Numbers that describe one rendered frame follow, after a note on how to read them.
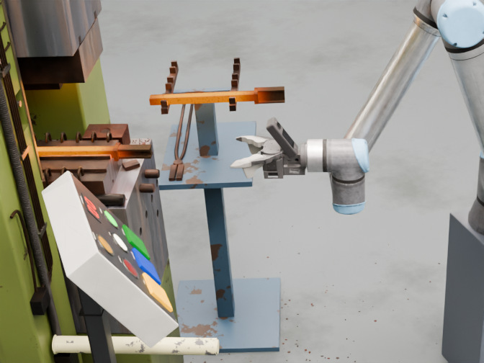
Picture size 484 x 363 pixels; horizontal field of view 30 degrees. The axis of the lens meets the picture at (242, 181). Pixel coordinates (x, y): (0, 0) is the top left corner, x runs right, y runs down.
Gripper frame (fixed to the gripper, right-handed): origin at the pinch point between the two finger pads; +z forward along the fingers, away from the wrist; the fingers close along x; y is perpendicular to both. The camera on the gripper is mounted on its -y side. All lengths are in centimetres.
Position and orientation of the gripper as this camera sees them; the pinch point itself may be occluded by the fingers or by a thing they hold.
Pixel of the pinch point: (232, 150)
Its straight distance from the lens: 246.6
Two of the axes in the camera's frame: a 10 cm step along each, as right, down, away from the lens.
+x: 1.0, -5.4, 8.4
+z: -9.9, 0.1, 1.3
